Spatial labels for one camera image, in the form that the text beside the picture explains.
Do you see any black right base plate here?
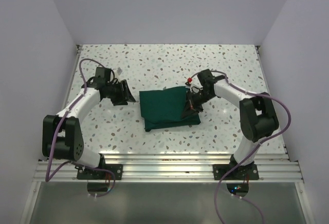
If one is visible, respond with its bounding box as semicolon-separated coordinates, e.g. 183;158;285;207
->
212;163;260;180

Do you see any aluminium rail frame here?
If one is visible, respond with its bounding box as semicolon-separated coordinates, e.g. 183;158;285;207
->
33;44;301;183

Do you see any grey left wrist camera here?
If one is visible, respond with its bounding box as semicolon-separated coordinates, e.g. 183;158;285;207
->
116;67;122;76

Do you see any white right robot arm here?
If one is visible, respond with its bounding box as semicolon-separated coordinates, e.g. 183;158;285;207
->
181;69;279;180

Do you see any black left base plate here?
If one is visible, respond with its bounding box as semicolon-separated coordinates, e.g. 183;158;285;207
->
75;164;123;180

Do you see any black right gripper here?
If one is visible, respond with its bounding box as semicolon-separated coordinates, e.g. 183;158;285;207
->
181;89;215;120

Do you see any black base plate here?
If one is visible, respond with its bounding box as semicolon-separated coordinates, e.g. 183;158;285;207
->
212;163;260;180
75;164;123;180

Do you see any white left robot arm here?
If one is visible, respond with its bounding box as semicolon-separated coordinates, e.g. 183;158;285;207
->
42;67;136;180

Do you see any green surgical cloth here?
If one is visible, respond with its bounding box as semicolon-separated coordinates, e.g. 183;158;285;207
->
139;86;201;132

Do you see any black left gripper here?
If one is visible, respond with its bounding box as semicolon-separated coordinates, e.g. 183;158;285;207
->
107;80;135;106

